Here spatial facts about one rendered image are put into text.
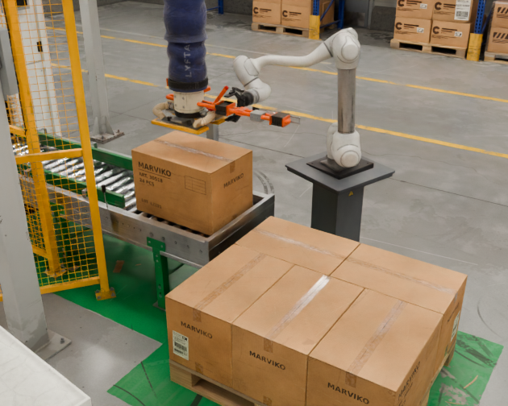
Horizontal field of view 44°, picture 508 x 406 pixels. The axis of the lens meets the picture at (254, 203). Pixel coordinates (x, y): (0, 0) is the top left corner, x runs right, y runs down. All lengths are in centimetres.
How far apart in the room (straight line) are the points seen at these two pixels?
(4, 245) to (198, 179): 106
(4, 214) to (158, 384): 117
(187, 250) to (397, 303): 121
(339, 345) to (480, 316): 147
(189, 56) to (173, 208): 89
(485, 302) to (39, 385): 295
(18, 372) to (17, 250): 143
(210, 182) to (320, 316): 98
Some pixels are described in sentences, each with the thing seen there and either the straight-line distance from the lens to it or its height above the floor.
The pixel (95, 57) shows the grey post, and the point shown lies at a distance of 646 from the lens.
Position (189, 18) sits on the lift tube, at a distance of 339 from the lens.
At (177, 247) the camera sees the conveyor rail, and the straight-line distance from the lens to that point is 359.
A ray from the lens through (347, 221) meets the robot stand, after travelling 405.
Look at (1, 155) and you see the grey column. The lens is 321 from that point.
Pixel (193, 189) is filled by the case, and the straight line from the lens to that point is 352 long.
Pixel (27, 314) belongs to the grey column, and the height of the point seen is 27.
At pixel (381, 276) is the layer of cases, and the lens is 329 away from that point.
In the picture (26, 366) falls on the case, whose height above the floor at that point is 102.
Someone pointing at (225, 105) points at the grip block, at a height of 126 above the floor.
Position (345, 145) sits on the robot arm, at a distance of 363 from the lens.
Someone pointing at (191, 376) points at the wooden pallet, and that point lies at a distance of 332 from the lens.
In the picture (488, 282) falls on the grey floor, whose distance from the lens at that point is 443.
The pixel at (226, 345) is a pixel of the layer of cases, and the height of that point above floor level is 40.
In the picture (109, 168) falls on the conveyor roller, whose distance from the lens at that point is 459.
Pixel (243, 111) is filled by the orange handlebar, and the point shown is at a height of 126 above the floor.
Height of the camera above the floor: 233
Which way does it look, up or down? 27 degrees down
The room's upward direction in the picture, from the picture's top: straight up
